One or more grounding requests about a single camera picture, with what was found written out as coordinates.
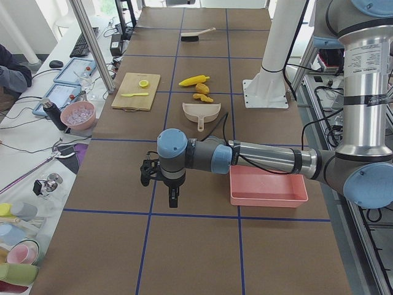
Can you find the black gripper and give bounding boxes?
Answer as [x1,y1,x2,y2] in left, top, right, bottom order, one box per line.
[140,151,185,208]

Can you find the beige plastic dustpan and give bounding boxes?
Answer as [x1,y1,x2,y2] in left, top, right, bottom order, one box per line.
[182,103,221,132]

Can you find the tan toy ginger root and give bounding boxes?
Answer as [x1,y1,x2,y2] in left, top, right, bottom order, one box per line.
[193,93,214,103]

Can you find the yellow toy corn cob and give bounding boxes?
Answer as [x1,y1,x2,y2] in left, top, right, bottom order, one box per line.
[178,75,210,87]

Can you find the beige hand brush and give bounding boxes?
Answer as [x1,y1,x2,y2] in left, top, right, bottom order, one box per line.
[181,27,216,42]

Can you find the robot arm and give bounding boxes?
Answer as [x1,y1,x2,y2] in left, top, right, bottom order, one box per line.
[140,1,392,209]

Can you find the pink plastic bin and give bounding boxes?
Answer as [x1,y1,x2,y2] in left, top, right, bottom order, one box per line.
[230,166,308,208]

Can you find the yellow toy knife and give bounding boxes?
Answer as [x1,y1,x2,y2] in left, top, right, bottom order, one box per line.
[120,92,149,98]

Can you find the yellow lemon slices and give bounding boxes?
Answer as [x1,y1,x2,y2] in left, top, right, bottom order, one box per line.
[138,80,150,88]

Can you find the bamboo cutting board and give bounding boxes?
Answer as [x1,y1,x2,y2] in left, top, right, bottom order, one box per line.
[111,73,161,111]

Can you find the pink bowl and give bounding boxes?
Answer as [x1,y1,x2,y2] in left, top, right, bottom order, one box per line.
[60,101,96,130]

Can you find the black water bottle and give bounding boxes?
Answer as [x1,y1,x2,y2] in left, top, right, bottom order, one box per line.
[41,98,67,131]

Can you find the grey cup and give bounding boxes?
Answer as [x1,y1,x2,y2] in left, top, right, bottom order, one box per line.
[10,202,38,221]

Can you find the blue tablet near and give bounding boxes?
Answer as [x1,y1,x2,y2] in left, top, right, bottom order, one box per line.
[32,84,81,116]

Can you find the blue tablet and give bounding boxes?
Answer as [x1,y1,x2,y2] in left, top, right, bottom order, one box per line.
[32,84,81,116]
[53,57,96,85]

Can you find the black power adapter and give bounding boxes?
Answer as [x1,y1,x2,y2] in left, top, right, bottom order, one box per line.
[110,34,123,57]

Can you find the blue tablet far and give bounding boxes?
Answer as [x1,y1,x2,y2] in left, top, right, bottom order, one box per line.
[53,57,96,85]

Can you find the pink cup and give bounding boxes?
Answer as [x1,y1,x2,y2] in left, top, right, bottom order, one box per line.
[6,240,40,265]

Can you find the black keyboard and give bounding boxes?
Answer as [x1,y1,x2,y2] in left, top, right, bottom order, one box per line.
[69,33,90,58]

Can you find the green cup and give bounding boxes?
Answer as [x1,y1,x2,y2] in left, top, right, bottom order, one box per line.
[1,263,39,286]

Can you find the black computer mouse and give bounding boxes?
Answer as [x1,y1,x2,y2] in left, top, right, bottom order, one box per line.
[49,60,63,69]

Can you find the person's dark sleeve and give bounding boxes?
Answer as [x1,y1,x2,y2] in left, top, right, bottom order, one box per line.
[1,45,32,98]

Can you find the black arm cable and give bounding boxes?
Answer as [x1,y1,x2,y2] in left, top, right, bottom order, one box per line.
[208,112,344,175]

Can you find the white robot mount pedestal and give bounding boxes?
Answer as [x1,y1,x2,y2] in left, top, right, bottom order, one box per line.
[243,0,308,109]

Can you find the aluminium frame post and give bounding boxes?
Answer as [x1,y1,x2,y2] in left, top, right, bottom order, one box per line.
[70,0,115,94]

